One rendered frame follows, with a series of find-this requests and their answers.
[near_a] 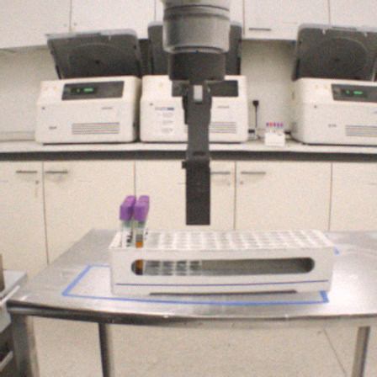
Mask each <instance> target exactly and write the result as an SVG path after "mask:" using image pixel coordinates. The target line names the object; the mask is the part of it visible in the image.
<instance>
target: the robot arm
mask: <svg viewBox="0 0 377 377"><path fill-rule="evenodd" d="M158 1H160V2H162V6H163V17H162V20H163V32H162V43H163V49H164V50H166V51H169V52H172V54H169V55H168V79H169V81H170V82H176V83H188V88H187V93H186V96H182V107H183V110H184V123H185V124H186V125H187V126H188V145H187V147H186V150H187V152H186V156H187V157H186V161H181V169H185V224H186V226H210V162H211V158H210V126H209V125H210V123H211V109H212V104H213V97H212V96H209V93H210V88H208V86H206V85H205V84H206V83H216V82H223V81H224V80H225V60H226V55H224V54H222V53H224V52H227V51H228V50H229V48H230V46H229V39H228V35H229V33H230V20H231V16H230V11H231V8H230V4H231V0H158Z"/></svg>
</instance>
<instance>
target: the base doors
mask: <svg viewBox="0 0 377 377"><path fill-rule="evenodd" d="M134 165H135V176H134ZM19 170H22V171H35V170H36V171H37V173H16V172H15V171H19ZM49 171H52V172H65V171H68V173H45V172H49ZM210 171H211V172H226V171H229V172H231V173H230V174H227V173H211V174H210V226H186V224H185V185H176V182H185V169H181V161H115V162H0V179H8V180H10V183H0V253H1V254H2V261H3V269H7V271H15V272H27V278H28V282H29V281H30V280H31V279H32V278H34V277H35V275H36V274H38V273H39V272H41V270H42V269H45V268H46V267H47V266H48V261H49V264H50V263H52V262H53V261H54V260H55V259H56V258H57V257H59V256H60V255H62V253H64V252H65V251H66V250H67V249H68V248H69V247H71V246H72V245H73V244H74V243H76V242H77V241H78V240H80V239H81V238H82V237H83V236H84V235H85V234H87V233H88V232H89V231H91V230H92V229H93V228H94V227H103V228H114V229H120V219H119V209H120V205H121V204H122V203H123V202H124V200H125V197H126V196H127V195H136V196H137V200H138V199H139V197H140V195H150V210H149V229H150V230H198V231H234V200H235V231H308V230H319V231H364V230H372V231H377V186H375V185H366V182H374V183H377V163H334V162H236V198H235V162H210ZM242 171H245V172H261V171H264V172H266V173H241V172H242ZM75 179H87V180H93V183H75ZM36 180H39V181H40V183H37V184H36V183H35V182H36ZM331 180H332V184H331ZM241 181H243V182H244V184H243V185H240V182H241ZM228 182H230V183H231V185H230V186H228V185H227V183H228ZM35 187H36V188H38V197H37V199H36V198H35ZM330 202H331V206H330ZM45 221H46V222H45ZM328 225H329V229H328ZM46 242H47V244H46Z"/></svg>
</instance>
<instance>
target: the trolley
mask: <svg viewBox="0 0 377 377"><path fill-rule="evenodd" d="M117 232H120V229H114V228H103V227H94V228H93V229H92V230H91V231H89V232H88V233H87V234H85V235H84V236H83V237H82V238H81V239H80V240H78V241H77V242H76V243H74V244H73V245H72V246H71V247H69V248H68V249H67V250H66V251H65V252H64V253H62V255H60V256H59V257H57V258H56V259H55V260H54V261H53V262H52V263H50V264H49V265H48V266H47V267H46V268H45V269H42V270H41V272H39V273H38V274H36V275H35V277H34V278H32V279H31V280H30V281H29V282H28V283H27V284H25V285H24V286H22V287H21V288H20V289H19V290H18V291H16V292H15V293H14V294H13V295H11V296H10V297H9V298H8V299H7V300H6V307H7V313H8V314H10V321H11V325H12V335H13V345H14V349H15V357H16V363H17V367H18V377H40V365H39V363H38V353H37V347H36V342H35V331H34V320H33V316H39V317H41V318H53V319H62V320H67V321H83V322H95V323H98V335H99V349H100V350H101V364H102V377H115V372H114V357H113V341H112V325H111V324H114V325H130V326H138V327H176V328H200V329H223V330H236V329H247V330H259V329H270V330H276V329H305V328H314V329H317V328H328V327H335V328H339V327H358V330H357V340H356V345H355V351H354V360H353V371H352V373H351V377H364V369H365V366H366V358H367V352H368V348H369V338H370V328H371V326H377V231H372V230H364V231H321V233H322V234H323V235H324V236H326V237H327V238H328V239H329V240H330V241H331V242H332V243H333V244H334V245H335V255H334V264H333V275H332V289H328V290H319V291H312V292H296V291H279V292H257V293H224V294H156V293H150V294H149V295H124V294H113V293H111V285H110V271H109V245H110V244H111V242H112V241H113V239H114V237H115V235H116V234H117Z"/></svg>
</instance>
